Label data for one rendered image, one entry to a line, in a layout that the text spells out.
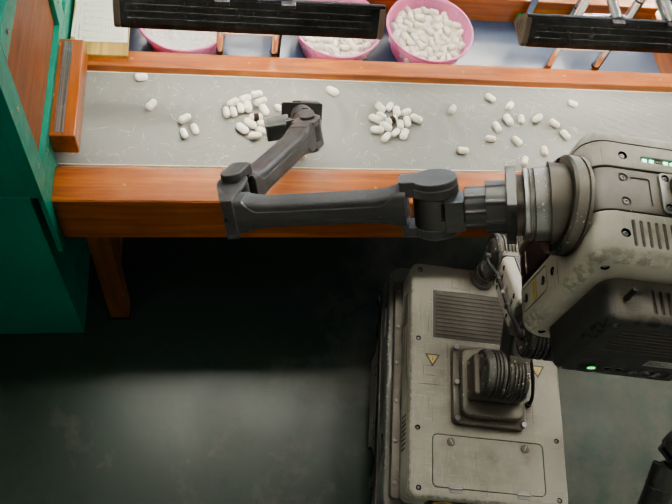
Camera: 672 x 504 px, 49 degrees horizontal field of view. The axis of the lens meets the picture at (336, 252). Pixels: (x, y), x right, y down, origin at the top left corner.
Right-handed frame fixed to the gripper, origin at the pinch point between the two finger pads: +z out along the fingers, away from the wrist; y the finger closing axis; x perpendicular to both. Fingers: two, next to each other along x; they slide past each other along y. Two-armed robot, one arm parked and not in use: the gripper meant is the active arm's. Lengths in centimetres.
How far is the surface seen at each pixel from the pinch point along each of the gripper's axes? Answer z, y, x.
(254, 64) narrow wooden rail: 17.1, 10.4, -8.4
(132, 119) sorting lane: 5.2, 42.4, 5.3
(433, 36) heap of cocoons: 32, -44, -17
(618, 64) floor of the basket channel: 33, -107, -11
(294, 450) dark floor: -1, -4, 108
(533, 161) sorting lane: -3, -66, 12
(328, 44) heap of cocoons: 26.5, -11.4, -13.6
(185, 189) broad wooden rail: -13.8, 28.6, 18.1
